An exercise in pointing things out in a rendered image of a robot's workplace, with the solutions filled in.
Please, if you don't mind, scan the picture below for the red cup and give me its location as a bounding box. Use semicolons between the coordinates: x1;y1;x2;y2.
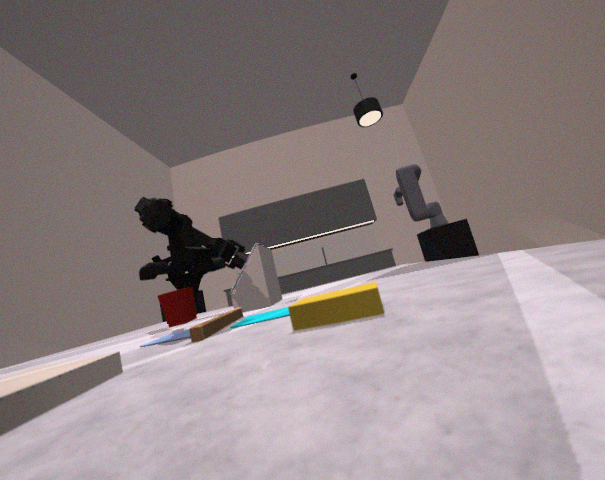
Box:
157;286;197;328

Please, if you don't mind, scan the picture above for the yellow rectangular block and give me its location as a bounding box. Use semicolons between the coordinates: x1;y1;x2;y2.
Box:
288;282;385;331

